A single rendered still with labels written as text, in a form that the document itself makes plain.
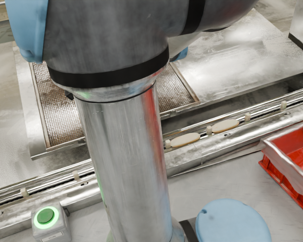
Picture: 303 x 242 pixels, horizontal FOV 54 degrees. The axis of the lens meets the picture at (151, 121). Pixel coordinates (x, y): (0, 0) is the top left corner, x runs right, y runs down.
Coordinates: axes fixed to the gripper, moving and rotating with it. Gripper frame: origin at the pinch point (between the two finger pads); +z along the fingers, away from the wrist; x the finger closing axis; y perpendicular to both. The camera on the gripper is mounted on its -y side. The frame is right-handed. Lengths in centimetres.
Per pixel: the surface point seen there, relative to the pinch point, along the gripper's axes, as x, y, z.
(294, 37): 22, 80, 1
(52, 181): -17.0, -17.7, 4.1
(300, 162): -29, 52, 3
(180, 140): -13.8, 20.6, 2.7
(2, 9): 327, -101, 132
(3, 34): 292, -104, 146
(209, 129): -12.4, 30.5, 2.0
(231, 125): -12.0, 38.0, 2.7
